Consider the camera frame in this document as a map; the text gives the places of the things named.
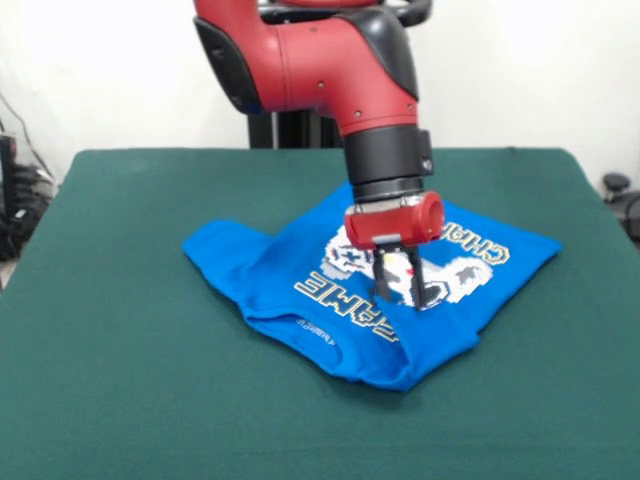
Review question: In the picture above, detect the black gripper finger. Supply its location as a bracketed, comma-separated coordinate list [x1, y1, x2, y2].
[372, 247, 396, 304]
[405, 244, 427, 311]

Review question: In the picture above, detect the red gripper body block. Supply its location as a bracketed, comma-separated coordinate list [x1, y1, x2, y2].
[343, 191, 446, 250]

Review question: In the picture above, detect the blue shirt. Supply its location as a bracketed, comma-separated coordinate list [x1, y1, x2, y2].
[180, 182, 564, 392]

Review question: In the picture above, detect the grey office chair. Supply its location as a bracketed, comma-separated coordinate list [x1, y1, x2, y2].
[602, 172, 640, 244]

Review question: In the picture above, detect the dark green table cloth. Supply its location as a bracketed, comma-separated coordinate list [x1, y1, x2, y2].
[0, 147, 640, 480]

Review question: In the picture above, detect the black box with red mark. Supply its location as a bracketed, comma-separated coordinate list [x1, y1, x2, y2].
[0, 133, 20, 221]

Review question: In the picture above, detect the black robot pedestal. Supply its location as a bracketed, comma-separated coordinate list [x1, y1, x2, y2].
[247, 0, 434, 150]

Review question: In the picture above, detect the black cable clutter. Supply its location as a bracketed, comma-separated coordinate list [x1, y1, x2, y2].
[0, 164, 57, 262]

